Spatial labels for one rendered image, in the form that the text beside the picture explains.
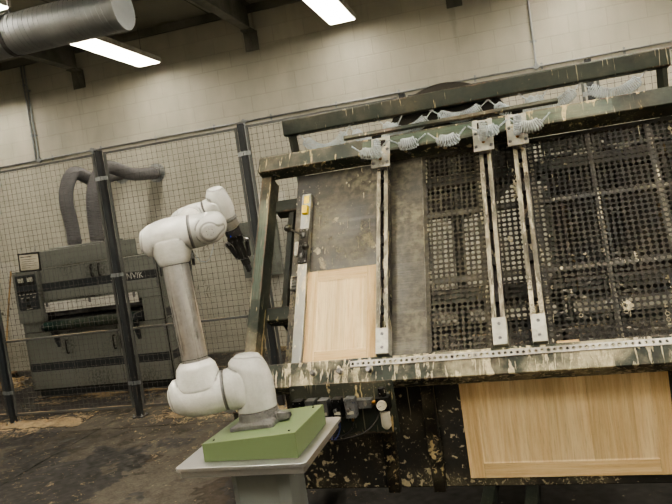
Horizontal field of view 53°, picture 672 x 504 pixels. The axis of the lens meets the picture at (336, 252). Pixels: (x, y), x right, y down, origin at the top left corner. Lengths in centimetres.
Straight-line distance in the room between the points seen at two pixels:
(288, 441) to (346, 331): 94
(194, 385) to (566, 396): 166
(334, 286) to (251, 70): 572
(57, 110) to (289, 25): 344
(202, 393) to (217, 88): 667
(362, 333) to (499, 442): 81
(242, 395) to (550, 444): 148
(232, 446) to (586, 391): 160
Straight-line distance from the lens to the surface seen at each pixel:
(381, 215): 344
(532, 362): 301
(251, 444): 252
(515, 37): 825
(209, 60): 906
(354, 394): 315
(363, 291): 332
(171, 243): 259
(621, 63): 406
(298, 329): 333
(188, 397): 263
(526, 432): 334
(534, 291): 311
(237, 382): 260
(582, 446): 336
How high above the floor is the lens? 157
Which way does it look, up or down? 3 degrees down
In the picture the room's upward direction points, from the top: 8 degrees counter-clockwise
